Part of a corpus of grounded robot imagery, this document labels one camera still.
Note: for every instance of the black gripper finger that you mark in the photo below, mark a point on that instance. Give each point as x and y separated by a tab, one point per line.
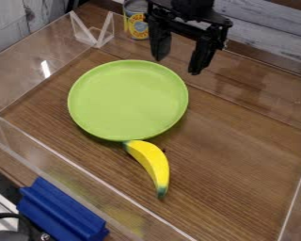
161	38
202	55

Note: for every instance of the clear acrylic triangle bracket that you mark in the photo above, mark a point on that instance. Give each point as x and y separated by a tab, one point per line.
94	36

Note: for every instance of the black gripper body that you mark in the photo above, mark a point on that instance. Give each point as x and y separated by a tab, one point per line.
194	11

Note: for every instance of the yellow labelled tin can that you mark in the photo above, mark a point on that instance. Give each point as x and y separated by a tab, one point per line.
135	25

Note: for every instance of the yellow toy banana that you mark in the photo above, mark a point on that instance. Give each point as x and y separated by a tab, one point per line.
153	159

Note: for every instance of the blue plastic clamp block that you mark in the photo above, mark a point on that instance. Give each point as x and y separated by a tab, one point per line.
59	214

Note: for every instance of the green round plate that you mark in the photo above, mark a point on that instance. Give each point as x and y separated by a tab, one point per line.
127	99

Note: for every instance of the clear acrylic enclosure wall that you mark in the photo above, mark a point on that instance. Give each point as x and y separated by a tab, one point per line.
130	221

